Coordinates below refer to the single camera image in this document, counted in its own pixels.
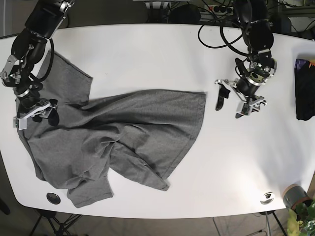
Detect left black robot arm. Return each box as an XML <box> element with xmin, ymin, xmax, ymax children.
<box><xmin>215</xmin><ymin>0</ymin><xmax>277</xmax><ymax>118</ymax></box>

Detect green potted plant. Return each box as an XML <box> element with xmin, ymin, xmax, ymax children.
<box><xmin>287</xmin><ymin>199</ymin><xmax>315</xmax><ymax>236</ymax></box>

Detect silver table grommet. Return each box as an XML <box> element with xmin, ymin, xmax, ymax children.
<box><xmin>260</xmin><ymin>192</ymin><xmax>275</xmax><ymax>205</ymax></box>

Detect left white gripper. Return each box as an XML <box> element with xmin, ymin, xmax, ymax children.
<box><xmin>215</xmin><ymin>77</ymin><xmax>267</xmax><ymax>118</ymax></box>

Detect black table grommet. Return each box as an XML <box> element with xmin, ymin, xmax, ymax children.
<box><xmin>46</xmin><ymin>193</ymin><xmax>61</xmax><ymax>205</ymax></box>

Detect white power strip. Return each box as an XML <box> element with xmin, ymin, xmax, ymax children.
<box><xmin>208</xmin><ymin>5</ymin><xmax>233</xmax><ymax>15</ymax></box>

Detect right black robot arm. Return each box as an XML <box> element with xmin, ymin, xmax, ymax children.
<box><xmin>0</xmin><ymin>0</ymin><xmax>74</xmax><ymax>130</ymax></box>

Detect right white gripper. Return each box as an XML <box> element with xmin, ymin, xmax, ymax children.
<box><xmin>13</xmin><ymin>98</ymin><xmax>60</xmax><ymax>130</ymax></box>

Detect grey plant pot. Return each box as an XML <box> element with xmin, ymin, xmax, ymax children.
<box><xmin>282</xmin><ymin>184</ymin><xmax>312</xmax><ymax>210</ymax></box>

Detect grey T-shirt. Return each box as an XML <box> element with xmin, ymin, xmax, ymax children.
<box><xmin>17</xmin><ymin>53</ymin><xmax>207</xmax><ymax>208</ymax></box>

